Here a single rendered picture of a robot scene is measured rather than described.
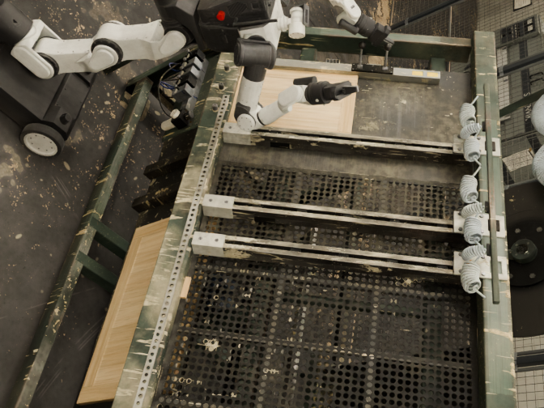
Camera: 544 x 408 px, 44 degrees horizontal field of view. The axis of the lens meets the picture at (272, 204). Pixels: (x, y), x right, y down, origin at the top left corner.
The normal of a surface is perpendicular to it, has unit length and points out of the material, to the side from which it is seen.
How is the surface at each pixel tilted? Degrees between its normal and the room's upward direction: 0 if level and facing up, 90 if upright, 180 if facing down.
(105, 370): 90
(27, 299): 0
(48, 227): 0
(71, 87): 0
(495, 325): 56
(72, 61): 90
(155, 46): 90
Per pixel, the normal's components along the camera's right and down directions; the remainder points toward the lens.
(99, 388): -0.58, -0.56
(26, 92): 0.80, -0.25
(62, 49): -0.18, -0.61
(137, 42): -0.16, 0.79
